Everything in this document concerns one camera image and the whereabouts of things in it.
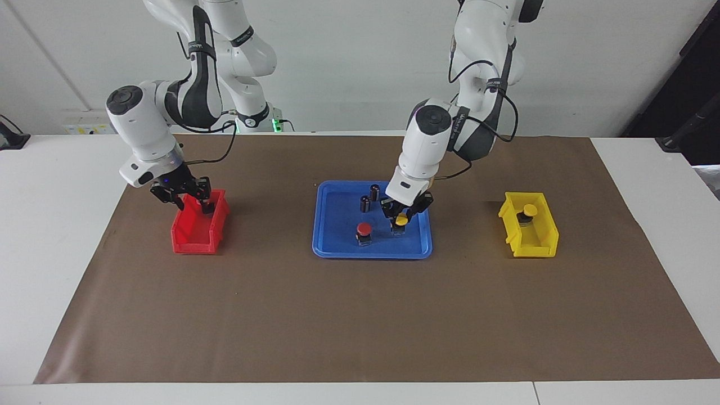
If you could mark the black stand base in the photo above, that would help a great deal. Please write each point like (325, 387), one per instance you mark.
(12, 139)

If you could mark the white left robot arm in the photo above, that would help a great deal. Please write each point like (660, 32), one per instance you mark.
(433, 152)

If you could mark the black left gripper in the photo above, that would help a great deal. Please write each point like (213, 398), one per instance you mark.
(406, 202)

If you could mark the yellow push button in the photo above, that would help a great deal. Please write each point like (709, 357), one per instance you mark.
(529, 210)
(401, 220)

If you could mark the black tripod stand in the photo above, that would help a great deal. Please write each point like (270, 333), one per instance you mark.
(689, 126)

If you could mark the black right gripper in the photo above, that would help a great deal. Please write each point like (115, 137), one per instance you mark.
(174, 183)

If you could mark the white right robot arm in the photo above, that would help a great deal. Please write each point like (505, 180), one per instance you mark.
(140, 124)

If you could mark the dark side panel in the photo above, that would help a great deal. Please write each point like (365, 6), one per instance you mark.
(686, 67)

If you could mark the brown table mat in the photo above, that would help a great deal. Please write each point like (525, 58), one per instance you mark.
(360, 315)

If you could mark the white wall power strip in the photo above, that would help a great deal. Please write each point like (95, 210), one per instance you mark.
(84, 129)

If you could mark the red plastic bin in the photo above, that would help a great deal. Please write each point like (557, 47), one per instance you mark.
(191, 239)

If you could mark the green lit controller box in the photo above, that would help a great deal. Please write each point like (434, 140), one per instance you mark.
(277, 124)

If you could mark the blue plastic tray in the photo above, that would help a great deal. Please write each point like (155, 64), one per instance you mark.
(337, 236)

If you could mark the yellow plastic bin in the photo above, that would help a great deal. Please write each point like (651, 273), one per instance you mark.
(543, 236)

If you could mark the small black cylinder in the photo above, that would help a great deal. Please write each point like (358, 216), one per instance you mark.
(365, 203)
(374, 192)

